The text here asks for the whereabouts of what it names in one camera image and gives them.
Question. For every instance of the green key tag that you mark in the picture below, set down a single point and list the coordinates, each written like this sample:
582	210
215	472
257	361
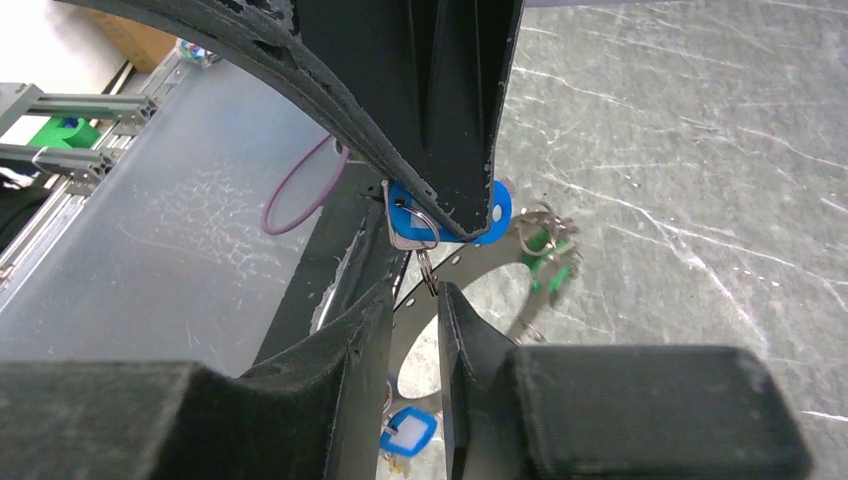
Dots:
552	257

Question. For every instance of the green plastic block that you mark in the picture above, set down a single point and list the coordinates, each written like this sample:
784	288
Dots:
65	133

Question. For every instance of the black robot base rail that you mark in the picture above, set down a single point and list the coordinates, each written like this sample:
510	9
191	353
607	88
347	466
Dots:
347	252

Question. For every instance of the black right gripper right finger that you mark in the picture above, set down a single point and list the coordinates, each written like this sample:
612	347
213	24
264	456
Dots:
607	411

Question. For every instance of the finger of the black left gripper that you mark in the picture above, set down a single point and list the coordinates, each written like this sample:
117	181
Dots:
432	75
263	38

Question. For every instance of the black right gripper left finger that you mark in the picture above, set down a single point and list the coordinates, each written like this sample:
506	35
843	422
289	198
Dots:
313	411

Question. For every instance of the blue key tag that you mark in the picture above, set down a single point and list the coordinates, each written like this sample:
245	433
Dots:
412	222
408	432

